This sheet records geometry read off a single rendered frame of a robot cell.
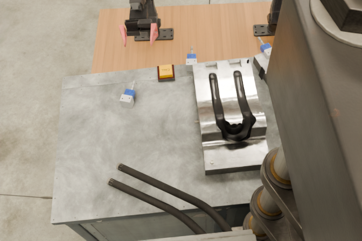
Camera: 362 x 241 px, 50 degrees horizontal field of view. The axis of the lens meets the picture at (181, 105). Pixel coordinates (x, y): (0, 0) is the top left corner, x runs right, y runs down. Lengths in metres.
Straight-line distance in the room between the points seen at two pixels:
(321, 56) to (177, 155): 1.29
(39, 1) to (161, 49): 1.84
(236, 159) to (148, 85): 0.56
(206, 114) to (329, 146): 1.23
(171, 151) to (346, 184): 1.34
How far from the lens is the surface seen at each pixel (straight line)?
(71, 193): 1.69
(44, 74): 3.08
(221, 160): 1.58
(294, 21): 0.46
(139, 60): 1.93
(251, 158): 1.59
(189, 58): 1.86
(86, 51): 3.09
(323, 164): 0.42
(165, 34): 2.00
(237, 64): 1.81
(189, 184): 1.61
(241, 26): 2.05
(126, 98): 1.76
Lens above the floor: 2.32
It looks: 60 degrees down
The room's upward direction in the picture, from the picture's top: 7 degrees counter-clockwise
